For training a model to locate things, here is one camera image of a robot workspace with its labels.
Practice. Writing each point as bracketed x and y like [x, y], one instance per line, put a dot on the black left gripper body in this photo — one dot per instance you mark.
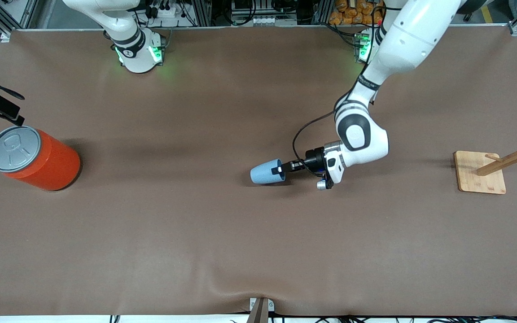
[314, 159]

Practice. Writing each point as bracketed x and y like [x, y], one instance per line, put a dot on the blue plastic cup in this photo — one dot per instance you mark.
[263, 172]

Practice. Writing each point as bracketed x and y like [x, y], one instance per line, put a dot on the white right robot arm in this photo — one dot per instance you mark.
[138, 54]

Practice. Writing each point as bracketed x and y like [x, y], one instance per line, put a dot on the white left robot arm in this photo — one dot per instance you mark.
[402, 40]

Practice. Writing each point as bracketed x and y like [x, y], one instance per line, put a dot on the orange can with grey lid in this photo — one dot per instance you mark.
[54, 167]

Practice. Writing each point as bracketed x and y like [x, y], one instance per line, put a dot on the brown table cover mat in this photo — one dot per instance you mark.
[258, 246]

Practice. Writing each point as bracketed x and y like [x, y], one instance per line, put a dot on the white power strip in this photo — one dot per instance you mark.
[267, 21]

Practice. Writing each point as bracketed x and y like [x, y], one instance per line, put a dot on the orange snack bags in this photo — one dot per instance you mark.
[352, 15]

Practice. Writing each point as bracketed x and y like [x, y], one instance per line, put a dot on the brown wooden bar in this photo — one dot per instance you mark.
[258, 314]

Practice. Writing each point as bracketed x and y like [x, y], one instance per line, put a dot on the wooden mug tree rack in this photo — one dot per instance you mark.
[478, 175]

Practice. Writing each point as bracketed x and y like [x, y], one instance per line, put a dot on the power strip with black plugs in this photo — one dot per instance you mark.
[164, 12]

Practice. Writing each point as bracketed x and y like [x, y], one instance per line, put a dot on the grey metal bracket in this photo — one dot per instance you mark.
[270, 306]

